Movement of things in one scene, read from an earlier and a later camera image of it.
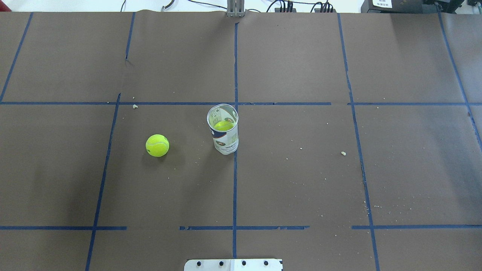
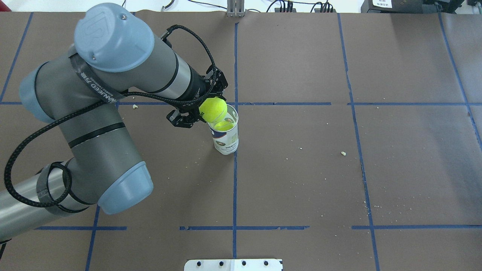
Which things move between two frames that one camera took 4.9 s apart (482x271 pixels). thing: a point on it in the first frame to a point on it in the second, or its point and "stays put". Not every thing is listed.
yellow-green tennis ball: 157,145 to 212,109
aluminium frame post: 235,8 stays put
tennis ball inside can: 224,125 stays put
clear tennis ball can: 223,120 stays put
